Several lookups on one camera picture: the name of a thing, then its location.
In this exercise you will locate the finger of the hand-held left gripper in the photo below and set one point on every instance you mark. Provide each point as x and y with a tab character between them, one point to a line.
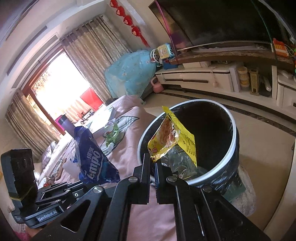
67	186
62	198

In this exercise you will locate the stack of yellow jars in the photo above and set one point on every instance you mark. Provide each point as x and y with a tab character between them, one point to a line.
243	76

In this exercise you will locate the pink kettlebell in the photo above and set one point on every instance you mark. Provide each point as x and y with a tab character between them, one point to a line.
157	86

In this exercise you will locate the pink printed blanket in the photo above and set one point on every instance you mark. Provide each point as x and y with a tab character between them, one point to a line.
129	143

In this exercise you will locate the blue tissue packet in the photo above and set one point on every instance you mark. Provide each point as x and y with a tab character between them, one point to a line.
92	157

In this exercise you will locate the beige patterned curtain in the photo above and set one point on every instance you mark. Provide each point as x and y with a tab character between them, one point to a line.
25	122
97	46

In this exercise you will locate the magenta container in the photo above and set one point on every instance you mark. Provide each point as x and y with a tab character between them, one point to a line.
57	119

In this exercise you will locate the flat white box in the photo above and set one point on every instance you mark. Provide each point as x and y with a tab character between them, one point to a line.
196	64

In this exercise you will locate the white table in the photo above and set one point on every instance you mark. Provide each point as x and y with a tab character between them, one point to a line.
284	208

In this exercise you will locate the white television cabinet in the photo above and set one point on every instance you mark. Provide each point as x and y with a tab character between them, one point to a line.
189	77

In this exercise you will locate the light blue floral cover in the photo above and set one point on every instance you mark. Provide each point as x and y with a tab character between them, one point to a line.
129	74

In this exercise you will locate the black bin with white rim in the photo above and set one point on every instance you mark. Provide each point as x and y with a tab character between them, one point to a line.
208	120

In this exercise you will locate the golden metal grater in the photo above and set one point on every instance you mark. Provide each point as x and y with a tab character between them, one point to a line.
254	82

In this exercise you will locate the pink hoop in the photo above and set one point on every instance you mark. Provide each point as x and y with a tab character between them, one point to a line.
167	27

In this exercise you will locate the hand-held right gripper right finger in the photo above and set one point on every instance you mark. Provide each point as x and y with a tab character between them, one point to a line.
156	183

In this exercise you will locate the black television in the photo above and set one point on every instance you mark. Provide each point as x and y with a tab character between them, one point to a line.
219	20

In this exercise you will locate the red cloth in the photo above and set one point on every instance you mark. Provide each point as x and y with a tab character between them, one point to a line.
90	97

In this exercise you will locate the yellow snack packet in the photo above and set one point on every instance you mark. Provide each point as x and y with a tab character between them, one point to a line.
171	134

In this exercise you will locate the green hoop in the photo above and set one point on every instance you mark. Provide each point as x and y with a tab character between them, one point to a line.
268	27

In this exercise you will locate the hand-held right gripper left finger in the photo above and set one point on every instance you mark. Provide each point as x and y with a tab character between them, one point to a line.
144	178

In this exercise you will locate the yellow blue toy keypad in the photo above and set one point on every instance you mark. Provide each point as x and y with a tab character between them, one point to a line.
164	51

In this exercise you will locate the blue toy box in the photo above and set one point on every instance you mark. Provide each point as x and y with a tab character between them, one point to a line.
170	64

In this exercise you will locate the white round plastic basket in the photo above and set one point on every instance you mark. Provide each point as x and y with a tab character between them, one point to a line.
154	55

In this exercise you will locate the purple flask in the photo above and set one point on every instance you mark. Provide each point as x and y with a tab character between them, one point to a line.
66	126

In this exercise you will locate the green white crumpled wrapper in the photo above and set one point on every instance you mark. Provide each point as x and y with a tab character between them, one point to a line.
111	135

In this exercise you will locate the red hanging lantern decoration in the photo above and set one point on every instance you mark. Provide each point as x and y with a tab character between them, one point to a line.
126	20

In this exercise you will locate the wooden framed window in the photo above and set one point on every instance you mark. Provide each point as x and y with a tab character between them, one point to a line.
57	83

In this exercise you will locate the flat pale box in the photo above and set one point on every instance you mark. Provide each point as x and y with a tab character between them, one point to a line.
101	118

